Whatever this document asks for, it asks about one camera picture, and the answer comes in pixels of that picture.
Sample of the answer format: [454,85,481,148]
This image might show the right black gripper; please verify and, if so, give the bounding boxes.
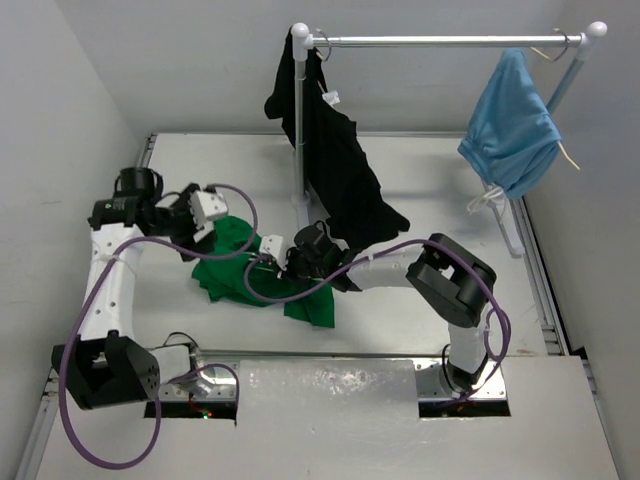
[273,244,327,288]

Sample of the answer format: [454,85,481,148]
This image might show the green t shirt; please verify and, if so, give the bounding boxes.
[191,216,335,329]

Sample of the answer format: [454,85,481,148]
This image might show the cream wire hanger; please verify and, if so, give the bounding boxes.
[249,249,323,284]

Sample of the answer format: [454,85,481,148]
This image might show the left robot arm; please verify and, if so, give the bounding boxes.
[51,167,228,410]

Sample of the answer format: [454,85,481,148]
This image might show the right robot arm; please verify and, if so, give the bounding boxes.
[276,226,497,395]

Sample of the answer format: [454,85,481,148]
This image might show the black t shirt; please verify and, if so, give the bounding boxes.
[263,32,411,249]

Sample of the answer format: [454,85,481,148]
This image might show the hanger holding black shirt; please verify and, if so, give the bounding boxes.
[310,29,334,96]

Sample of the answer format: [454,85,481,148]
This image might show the hanger holding blue shorts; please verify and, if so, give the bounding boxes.
[528,27,581,171]

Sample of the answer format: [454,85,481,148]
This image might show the white front cover panel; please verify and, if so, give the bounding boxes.
[34,355,621,480]

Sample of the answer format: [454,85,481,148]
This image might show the silver white clothes rack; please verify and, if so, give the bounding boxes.
[290,21,608,229]

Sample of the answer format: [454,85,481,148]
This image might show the light blue shorts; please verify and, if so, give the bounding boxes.
[458,48,562,200]

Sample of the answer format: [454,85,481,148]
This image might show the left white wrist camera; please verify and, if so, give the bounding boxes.
[189,186,229,241]

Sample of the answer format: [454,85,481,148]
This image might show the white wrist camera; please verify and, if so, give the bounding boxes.
[259,235,288,262]
[189,186,229,241]

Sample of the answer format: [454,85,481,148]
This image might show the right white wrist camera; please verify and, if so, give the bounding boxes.
[259,235,288,262]

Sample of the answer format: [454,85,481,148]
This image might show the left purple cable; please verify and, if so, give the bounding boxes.
[58,183,259,470]

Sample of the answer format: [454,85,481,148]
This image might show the purple cable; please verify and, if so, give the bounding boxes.
[244,238,512,409]
[58,183,259,470]

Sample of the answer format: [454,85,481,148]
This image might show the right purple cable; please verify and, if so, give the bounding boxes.
[244,238,512,409]

